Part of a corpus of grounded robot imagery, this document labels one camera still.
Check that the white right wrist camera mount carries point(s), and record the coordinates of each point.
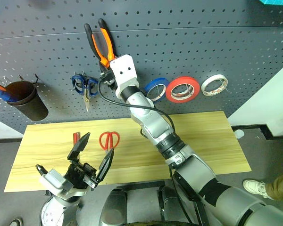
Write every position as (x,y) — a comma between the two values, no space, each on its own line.
(125,70)

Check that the white tape roll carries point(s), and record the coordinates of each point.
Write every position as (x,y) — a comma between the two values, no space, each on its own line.
(206,83)

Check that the black plastic cup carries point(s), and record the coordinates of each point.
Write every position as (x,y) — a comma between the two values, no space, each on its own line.
(33,108)

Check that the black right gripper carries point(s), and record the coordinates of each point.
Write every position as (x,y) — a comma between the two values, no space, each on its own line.
(108,78)

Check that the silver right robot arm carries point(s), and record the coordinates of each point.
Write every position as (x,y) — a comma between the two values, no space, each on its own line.
(155,122)

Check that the orange and black pliers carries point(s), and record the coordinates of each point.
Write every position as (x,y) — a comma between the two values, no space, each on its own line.
(107,44)

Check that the red tape roll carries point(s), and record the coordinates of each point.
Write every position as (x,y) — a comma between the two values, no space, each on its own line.
(172,88)

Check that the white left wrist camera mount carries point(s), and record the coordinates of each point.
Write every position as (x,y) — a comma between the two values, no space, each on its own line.
(56,181)

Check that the black pegboard hook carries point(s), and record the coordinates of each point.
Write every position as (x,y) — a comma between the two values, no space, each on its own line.
(21,77)
(36,77)

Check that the dark grey pegboard wall panel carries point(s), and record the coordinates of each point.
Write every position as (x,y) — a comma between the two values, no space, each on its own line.
(179,35)

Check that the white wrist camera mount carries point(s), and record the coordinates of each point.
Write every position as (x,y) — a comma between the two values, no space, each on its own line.
(125,70)
(56,181)

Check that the olive trouser leg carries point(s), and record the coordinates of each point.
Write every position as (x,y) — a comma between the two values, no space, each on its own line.
(279,187)

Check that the white sneaker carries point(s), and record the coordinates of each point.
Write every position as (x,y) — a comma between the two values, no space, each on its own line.
(253,187)

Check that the blue tape roll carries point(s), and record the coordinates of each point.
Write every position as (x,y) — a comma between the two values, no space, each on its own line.
(155,83)

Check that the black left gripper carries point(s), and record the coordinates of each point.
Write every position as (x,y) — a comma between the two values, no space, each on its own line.
(81,175)

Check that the orange and blue screwdriver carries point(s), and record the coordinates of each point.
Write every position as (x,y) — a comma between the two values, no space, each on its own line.
(1,93)

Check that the cyan plastic bin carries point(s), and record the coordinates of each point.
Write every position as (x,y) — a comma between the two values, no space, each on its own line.
(276,2)

